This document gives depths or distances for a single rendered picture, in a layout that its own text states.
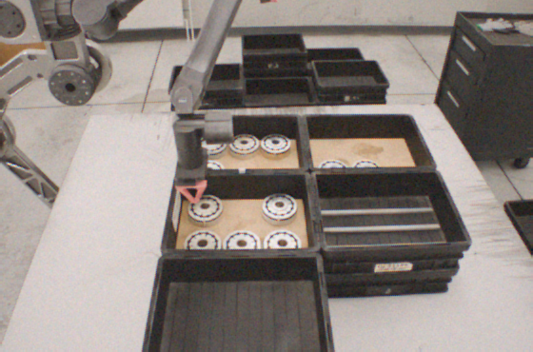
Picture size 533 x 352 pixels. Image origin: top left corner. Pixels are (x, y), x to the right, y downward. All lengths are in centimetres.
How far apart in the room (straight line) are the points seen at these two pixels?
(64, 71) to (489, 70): 201
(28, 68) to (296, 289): 109
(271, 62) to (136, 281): 174
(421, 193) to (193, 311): 78
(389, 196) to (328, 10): 315
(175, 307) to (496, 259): 99
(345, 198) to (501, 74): 143
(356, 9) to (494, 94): 216
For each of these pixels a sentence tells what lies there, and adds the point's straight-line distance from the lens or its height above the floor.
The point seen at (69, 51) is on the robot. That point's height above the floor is 123.
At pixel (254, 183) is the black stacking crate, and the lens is 131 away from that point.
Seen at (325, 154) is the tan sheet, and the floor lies 83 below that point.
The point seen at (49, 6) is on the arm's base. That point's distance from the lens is 107.
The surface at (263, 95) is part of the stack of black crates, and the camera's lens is 269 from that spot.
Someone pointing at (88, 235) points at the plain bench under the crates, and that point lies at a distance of 154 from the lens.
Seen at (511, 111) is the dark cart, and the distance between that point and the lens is 276.
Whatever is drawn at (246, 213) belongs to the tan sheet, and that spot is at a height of 83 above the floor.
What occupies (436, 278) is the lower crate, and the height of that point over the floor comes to 78.
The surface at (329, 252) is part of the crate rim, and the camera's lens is 112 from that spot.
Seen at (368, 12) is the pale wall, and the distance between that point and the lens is 449.
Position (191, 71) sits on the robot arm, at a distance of 94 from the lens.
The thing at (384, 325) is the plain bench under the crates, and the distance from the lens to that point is 129.
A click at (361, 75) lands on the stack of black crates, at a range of 274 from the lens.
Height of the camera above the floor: 180
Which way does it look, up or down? 39 degrees down
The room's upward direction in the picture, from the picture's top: straight up
